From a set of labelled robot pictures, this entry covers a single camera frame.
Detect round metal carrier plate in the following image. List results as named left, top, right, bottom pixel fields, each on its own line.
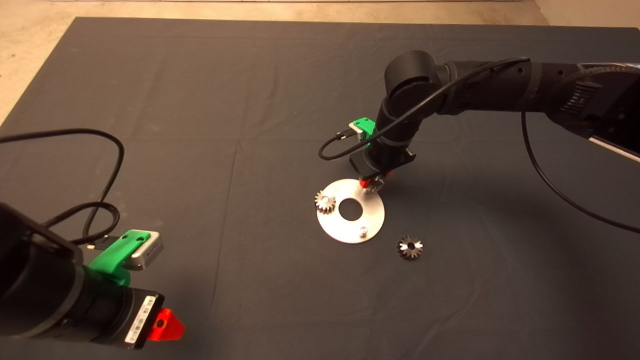
left=316, top=179, right=386, bottom=244

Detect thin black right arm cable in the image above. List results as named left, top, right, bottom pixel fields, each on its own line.
left=318, top=57, right=640, bottom=233

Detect green right camera mount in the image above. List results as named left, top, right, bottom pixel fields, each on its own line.
left=352, top=117, right=377, bottom=146

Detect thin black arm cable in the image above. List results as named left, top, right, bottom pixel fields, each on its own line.
left=0, top=128, right=125, bottom=241
left=318, top=57, right=640, bottom=233

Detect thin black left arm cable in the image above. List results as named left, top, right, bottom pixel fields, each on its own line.
left=0, top=128, right=125, bottom=241

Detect green left camera mount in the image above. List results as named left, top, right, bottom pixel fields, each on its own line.
left=87, top=229, right=151, bottom=287

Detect silver left camera box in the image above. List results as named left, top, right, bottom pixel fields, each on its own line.
left=122, top=231, right=164, bottom=271

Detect dark grey table cloth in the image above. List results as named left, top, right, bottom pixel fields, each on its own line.
left=0, top=17, right=640, bottom=360

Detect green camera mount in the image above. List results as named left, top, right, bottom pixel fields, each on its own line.
left=352, top=117, right=377, bottom=146
left=87, top=229, right=151, bottom=287

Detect braided black cable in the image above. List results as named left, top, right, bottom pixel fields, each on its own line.
left=560, top=63, right=640, bottom=101
left=42, top=202, right=121, bottom=247

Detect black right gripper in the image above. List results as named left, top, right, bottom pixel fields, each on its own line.
left=349, top=142, right=417, bottom=190

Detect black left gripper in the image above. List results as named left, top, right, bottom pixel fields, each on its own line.
left=75, top=267, right=186, bottom=350

